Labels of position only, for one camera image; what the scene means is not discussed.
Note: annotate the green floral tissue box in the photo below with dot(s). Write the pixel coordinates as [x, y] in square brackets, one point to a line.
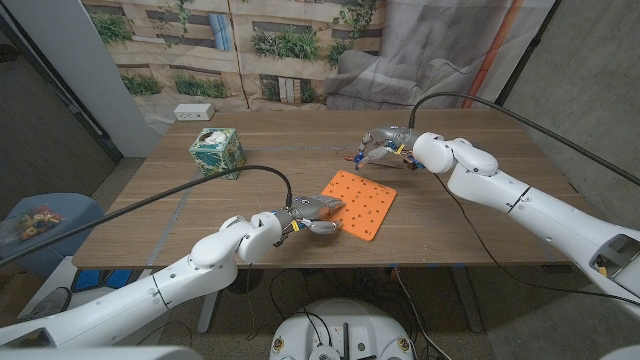
[215, 150]

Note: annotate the grey shoe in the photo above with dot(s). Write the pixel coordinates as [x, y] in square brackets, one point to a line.
[47, 305]

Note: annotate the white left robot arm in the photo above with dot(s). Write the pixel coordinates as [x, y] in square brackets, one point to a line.
[215, 250]

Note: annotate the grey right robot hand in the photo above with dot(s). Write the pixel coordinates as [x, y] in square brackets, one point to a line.
[392, 140]

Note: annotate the white power strip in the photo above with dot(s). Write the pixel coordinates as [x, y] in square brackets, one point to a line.
[194, 111]

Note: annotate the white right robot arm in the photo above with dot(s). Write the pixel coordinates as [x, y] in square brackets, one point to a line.
[540, 215]

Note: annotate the printed fabric backdrop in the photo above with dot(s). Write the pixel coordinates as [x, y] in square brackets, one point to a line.
[300, 50]

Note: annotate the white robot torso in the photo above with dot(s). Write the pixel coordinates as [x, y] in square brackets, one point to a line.
[342, 325]

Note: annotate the blue bin with items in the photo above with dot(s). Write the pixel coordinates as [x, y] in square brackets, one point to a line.
[75, 210]

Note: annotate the white table leg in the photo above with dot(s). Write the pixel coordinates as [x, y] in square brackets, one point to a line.
[207, 315]

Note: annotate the grey table leg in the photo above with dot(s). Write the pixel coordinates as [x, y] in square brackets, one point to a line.
[467, 300]

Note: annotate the blue peg toy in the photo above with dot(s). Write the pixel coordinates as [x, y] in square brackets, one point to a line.
[358, 160]

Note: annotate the black round disc under table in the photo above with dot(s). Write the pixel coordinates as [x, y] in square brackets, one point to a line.
[250, 282]

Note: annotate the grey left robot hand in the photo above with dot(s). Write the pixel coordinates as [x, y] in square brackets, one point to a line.
[312, 207]

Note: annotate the orange square pegboard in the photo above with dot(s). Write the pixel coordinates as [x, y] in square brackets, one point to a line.
[365, 205]

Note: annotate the clear bag of colourful toys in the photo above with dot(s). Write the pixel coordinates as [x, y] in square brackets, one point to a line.
[35, 222]

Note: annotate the white base with blue panels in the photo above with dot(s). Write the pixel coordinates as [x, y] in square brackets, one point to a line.
[95, 280]

